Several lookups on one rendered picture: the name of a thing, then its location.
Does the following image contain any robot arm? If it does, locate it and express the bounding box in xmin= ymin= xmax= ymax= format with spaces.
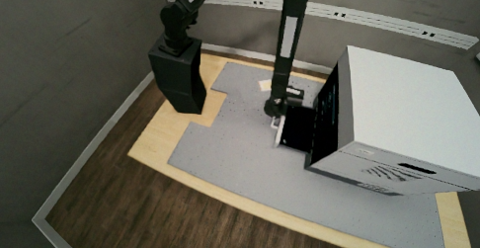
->
xmin=158 ymin=0 xmax=308 ymax=108

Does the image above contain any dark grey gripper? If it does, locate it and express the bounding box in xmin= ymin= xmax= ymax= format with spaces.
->
xmin=264 ymin=100 xmax=288 ymax=119

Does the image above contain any grey boxy benchtop instrument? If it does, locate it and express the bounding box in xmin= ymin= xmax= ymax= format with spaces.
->
xmin=270 ymin=45 xmax=480 ymax=196

